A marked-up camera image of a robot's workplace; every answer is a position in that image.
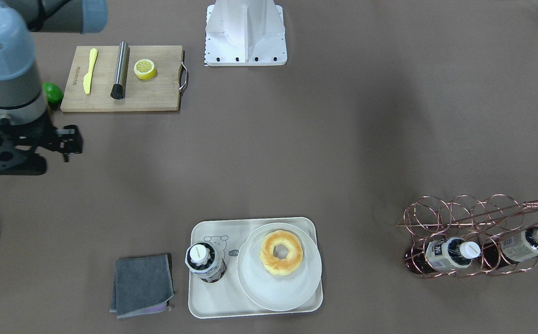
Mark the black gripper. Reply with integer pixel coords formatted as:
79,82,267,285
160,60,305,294
0,111,84,175

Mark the copper wire bottle rack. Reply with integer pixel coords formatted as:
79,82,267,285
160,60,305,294
401,194,538,278

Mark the tea bottle front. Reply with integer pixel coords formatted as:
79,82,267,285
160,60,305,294
482,226,538,270
404,237,481,275

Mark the white round plate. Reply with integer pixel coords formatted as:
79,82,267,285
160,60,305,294
237,222,322,311

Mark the grey folded cloth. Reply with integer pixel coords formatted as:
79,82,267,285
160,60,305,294
110,254,174,319

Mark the yellow plastic knife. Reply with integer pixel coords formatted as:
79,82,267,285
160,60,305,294
83,47,98,95

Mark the glazed donut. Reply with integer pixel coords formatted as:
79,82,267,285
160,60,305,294
259,230,304,276

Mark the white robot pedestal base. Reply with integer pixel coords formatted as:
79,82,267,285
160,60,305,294
204,0,288,66

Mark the tea bottle white cap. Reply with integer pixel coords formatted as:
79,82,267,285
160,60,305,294
185,241,227,283

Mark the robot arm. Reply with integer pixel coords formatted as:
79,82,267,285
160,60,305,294
0,0,108,175

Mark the half lemon slice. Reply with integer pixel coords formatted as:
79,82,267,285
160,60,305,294
133,58,157,80

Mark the bamboo cutting board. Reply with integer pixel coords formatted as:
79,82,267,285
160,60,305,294
60,45,186,112

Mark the green lime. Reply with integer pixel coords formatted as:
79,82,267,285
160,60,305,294
42,82,64,104

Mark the steel muddler black tip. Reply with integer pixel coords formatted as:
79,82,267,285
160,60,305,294
110,41,130,100

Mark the cream rabbit tray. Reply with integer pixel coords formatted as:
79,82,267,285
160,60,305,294
188,217,323,319

